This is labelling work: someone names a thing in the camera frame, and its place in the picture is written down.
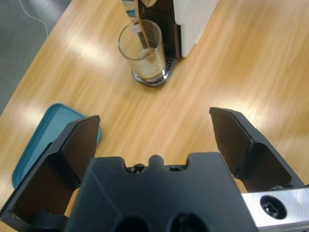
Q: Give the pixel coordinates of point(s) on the clear glass cup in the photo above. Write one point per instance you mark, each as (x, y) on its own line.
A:
(147, 60)

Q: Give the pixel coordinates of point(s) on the white capsule coffee machine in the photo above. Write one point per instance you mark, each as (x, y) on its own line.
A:
(193, 24)

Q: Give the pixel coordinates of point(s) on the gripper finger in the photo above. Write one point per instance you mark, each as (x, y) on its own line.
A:
(48, 169)
(253, 149)

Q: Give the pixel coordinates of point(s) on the teal plastic tray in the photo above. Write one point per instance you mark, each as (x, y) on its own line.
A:
(46, 137)

